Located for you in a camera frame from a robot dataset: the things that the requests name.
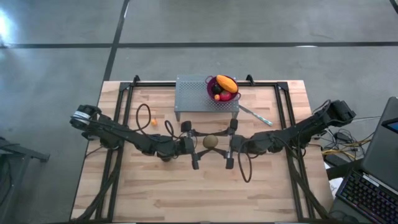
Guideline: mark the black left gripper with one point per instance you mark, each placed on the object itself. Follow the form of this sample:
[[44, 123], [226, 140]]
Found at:
[[186, 145]]

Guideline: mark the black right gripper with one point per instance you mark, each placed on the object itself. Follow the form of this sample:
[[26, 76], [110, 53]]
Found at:
[[239, 144]]

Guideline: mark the oval tan kiwi fruit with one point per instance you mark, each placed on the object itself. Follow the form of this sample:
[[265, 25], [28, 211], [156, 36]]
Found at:
[[210, 141]]

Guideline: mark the red tomato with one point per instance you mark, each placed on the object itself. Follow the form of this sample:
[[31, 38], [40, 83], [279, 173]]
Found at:
[[226, 95]]

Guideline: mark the small orange fruit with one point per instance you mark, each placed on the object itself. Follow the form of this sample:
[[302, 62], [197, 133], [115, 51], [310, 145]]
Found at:
[[154, 122], [217, 97]]

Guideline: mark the large dark avocado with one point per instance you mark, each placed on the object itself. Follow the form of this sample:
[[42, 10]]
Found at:
[[216, 89]]

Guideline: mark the large orange mango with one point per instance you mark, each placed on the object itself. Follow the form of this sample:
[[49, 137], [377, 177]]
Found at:
[[227, 83]]

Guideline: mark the purple plastic colander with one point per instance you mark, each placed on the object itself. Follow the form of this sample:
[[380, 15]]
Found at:
[[210, 83]]

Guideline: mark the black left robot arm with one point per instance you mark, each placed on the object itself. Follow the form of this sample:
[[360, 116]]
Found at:
[[118, 132]]

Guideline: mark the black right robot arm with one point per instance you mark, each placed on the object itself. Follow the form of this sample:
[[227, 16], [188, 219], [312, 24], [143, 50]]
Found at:
[[295, 130]]

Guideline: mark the dark round fruit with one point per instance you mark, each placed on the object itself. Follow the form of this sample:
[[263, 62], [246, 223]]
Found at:
[[165, 159]]

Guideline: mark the grey perforated metal shelf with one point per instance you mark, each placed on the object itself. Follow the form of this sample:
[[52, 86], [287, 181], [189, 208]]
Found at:
[[192, 96]]

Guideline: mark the black power brick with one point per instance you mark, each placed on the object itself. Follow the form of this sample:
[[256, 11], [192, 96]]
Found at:
[[334, 159]]

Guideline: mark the white paper sheet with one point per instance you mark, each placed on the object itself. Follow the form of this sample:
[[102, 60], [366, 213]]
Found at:
[[334, 185]]

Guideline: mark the black computer keyboard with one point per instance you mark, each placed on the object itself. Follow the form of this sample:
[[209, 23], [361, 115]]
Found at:
[[367, 196]]

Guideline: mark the black laptop monitor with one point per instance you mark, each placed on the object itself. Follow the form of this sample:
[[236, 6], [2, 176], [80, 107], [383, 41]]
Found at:
[[379, 146]]

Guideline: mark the black metal stand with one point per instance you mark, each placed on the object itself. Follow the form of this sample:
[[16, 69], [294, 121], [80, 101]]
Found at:
[[18, 152]]

